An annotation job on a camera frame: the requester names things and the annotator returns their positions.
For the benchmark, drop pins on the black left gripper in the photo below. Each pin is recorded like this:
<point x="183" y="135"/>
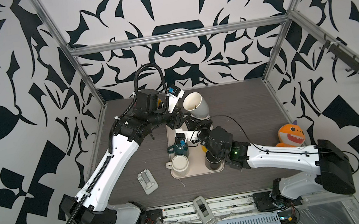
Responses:
<point x="176" y="120"/>

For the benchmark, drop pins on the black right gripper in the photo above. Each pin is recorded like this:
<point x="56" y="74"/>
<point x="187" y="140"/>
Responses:
<point x="203" y="124"/>

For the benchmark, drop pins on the grey mug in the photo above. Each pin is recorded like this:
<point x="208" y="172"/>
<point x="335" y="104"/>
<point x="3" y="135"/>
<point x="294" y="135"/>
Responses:
<point x="195" y="104"/>

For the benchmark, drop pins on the dark green mug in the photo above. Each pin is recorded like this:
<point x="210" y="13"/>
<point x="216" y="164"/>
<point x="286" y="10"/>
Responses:
<point x="180" y="147"/>

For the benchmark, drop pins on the yellow mug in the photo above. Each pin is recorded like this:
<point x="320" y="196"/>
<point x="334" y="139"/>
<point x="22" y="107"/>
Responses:
<point x="204" y="149"/>

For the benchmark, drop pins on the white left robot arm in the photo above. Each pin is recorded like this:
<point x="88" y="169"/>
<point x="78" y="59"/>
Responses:
<point x="90" y="205"/>

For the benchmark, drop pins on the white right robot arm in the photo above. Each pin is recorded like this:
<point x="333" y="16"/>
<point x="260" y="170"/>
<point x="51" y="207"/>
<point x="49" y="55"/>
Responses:
<point x="322" y="166"/>

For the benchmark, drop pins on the white mug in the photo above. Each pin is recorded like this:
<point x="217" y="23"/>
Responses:
<point x="179" y="166"/>

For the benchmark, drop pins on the black mug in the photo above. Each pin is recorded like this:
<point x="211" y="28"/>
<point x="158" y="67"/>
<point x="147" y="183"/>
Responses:
<point x="212" y="163"/>

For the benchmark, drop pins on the beige plastic tray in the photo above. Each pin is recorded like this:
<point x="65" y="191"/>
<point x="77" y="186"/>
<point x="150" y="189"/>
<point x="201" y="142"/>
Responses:
<point x="196" y="156"/>

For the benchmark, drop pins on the grey block on table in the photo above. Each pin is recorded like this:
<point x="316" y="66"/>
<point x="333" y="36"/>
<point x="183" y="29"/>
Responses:
<point x="147" y="181"/>

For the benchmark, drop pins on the orange shark plush toy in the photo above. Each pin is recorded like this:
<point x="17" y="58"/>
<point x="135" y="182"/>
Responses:
<point x="291" y="135"/>

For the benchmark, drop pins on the small circuit board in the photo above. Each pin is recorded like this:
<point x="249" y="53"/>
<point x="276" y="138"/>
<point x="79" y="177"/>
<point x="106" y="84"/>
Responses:
<point x="291" y="216"/>

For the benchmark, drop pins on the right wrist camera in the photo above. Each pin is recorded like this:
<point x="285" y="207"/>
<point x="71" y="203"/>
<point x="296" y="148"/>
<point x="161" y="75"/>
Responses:
<point x="184" y="135"/>

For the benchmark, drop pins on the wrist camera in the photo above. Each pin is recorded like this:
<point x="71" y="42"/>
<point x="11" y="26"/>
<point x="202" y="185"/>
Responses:
<point x="174" y="94"/>
<point x="184" y="135"/>

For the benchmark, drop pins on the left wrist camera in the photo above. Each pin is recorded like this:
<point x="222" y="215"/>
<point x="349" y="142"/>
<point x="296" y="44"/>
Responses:
<point x="174" y="94"/>

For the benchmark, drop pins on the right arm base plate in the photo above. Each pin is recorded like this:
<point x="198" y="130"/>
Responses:
<point x="273" y="201"/>

